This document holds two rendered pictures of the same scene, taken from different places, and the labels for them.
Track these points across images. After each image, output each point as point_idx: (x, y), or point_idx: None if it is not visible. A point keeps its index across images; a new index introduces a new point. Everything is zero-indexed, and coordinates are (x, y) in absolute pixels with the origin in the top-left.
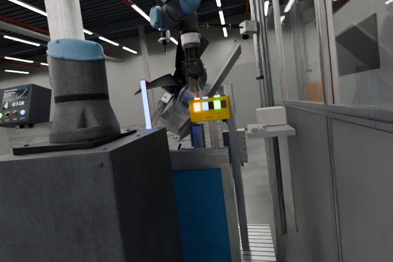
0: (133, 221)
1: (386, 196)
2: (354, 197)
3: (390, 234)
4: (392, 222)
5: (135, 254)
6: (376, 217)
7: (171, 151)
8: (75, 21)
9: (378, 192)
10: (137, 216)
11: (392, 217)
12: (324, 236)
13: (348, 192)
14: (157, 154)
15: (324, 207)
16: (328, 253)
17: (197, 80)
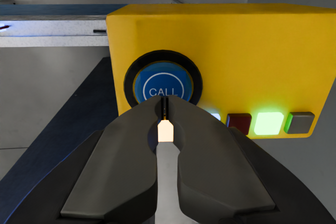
0: (153, 223)
1: (329, 164)
2: (329, 103)
3: (310, 145)
4: (316, 155)
5: None
6: (317, 136)
7: (62, 31)
8: None
9: (332, 155)
10: (152, 221)
11: (318, 157)
12: None
13: (334, 94)
14: (144, 221)
15: None
16: None
17: (178, 193)
